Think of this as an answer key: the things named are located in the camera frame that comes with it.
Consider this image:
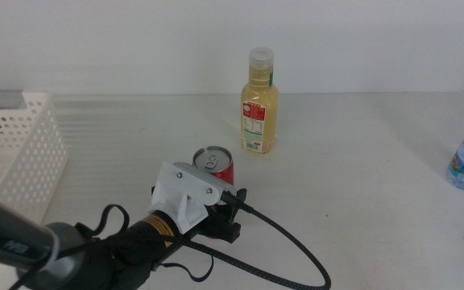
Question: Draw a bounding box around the braided left camera cable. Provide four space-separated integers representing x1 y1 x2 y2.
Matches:
8 191 333 290

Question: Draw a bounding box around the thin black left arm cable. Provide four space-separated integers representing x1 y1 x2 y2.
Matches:
74 204 215 283

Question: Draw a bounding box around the yellow juice bottle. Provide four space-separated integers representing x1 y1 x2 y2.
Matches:
240 47 280 155

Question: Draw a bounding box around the red drink can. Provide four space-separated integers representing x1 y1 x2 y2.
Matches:
192 145 235 209

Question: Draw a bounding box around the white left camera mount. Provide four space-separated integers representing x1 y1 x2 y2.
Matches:
147 160 222 234

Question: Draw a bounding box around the white perforated plastic basket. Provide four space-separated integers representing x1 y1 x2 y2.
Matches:
0 90 70 267

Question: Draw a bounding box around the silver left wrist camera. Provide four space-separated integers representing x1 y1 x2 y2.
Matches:
173 161 238 198

